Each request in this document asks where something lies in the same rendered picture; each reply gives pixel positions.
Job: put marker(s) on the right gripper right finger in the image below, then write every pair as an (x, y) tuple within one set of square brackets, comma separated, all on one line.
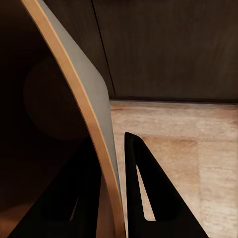
[(173, 217)]

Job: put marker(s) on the trash can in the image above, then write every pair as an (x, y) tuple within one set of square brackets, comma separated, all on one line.
[(51, 99)]

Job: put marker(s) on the cabinet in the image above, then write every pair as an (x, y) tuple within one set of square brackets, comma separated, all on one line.
[(158, 50)]

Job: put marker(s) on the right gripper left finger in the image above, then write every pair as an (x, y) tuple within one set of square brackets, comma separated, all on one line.
[(68, 208)]

